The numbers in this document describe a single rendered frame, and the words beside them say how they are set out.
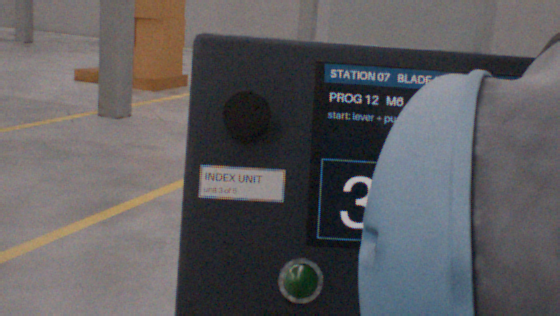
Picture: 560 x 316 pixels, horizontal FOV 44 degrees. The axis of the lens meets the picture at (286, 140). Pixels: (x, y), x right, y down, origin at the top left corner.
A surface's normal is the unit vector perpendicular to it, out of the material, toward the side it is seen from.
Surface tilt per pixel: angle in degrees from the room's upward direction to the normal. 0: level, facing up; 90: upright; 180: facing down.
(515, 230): 59
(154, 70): 90
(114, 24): 90
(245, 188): 75
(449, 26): 90
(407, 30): 90
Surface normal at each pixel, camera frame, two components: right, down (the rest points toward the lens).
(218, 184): 0.07, -0.05
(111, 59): -0.39, 0.16
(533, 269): -0.59, -0.26
